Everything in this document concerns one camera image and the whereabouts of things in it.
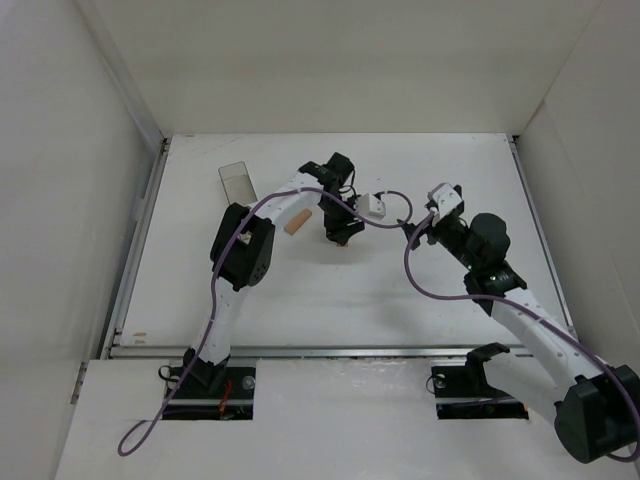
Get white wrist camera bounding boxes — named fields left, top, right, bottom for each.
left=355, top=193, right=386, bottom=221
left=426, top=183, right=463, bottom=223

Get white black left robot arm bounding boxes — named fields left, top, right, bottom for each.
left=183, top=153, right=364, bottom=393

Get metal rail front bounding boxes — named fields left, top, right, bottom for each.
left=108, top=342, right=584, bottom=360

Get metal rail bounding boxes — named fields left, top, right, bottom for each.
left=108, top=342, right=584, bottom=360
left=95, top=138, right=171, bottom=360

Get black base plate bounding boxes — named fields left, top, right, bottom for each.
left=161, top=365, right=257, bottom=421
left=425, top=364, right=529, bottom=420

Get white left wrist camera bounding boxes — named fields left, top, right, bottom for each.
left=355, top=193, right=386, bottom=221

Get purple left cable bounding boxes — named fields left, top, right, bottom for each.
left=116, top=187, right=414, bottom=459

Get purple cable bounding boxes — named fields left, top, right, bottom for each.
left=403, top=212, right=640, bottom=462
left=116, top=187, right=414, bottom=459

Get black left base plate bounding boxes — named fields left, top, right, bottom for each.
left=161, top=365, right=257, bottom=421

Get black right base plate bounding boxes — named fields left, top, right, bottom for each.
left=425, top=364, right=529, bottom=420

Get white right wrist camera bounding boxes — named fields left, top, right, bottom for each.
left=426, top=183, right=463, bottom=223

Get metal rail left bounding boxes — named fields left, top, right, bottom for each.
left=95, top=138, right=171, bottom=360

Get clear plastic box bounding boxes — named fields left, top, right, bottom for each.
left=218, top=161, right=257, bottom=206

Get light wood block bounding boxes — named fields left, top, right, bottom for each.
left=284, top=209, right=312, bottom=236

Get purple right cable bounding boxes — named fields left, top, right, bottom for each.
left=403, top=212, right=640, bottom=462

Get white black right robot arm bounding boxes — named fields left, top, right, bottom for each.
left=405, top=195, right=639, bottom=464

